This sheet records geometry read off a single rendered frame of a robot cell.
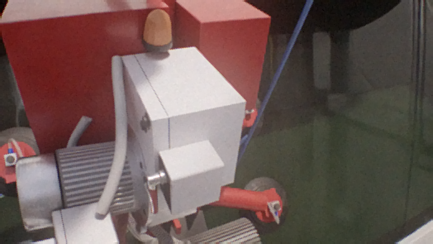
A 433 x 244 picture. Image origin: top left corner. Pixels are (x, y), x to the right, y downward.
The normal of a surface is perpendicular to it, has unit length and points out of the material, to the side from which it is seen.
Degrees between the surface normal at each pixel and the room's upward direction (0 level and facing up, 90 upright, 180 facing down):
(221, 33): 73
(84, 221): 14
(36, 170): 9
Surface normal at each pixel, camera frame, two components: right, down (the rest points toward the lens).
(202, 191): 0.42, 0.59
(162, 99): 0.07, -0.80
